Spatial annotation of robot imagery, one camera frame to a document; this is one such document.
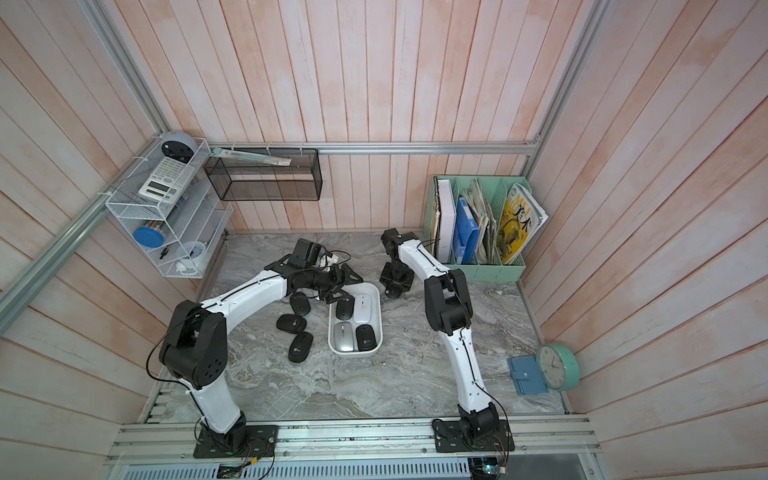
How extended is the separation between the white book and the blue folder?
0.01 metres

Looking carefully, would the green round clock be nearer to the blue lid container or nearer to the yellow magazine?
the yellow magazine

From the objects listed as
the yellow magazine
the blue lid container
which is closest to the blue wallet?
the yellow magazine

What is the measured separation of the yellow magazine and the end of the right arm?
355 mm

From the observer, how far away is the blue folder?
0.94m

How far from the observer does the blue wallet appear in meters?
0.83

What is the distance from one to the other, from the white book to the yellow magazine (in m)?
0.20

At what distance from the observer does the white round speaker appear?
32.0 inches
